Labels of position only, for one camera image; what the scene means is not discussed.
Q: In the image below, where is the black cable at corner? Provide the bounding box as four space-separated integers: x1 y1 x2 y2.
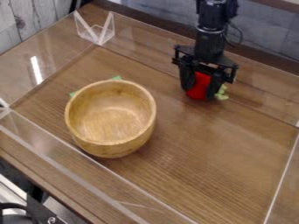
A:
0 201 40 224

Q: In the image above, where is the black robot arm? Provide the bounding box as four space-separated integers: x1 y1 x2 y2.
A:
172 0 239 101

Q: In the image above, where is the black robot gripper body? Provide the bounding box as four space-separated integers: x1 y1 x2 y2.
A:
172 45 239 83

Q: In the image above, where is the clear acrylic tray enclosure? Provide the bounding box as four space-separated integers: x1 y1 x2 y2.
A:
0 7 299 224

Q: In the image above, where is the green mat under bowl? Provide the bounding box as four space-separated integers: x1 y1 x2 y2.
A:
69 75 123 98

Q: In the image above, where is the light wooden bowl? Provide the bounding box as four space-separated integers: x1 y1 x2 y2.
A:
64 80 156 158

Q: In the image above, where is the red plush fruit green stem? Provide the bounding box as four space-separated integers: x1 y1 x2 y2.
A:
185 72 229 101

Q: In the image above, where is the black metal bracket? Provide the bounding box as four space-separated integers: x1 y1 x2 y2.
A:
27 194 68 224

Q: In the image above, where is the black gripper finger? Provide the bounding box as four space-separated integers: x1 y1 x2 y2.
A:
205 70 224 100
179 63 196 91

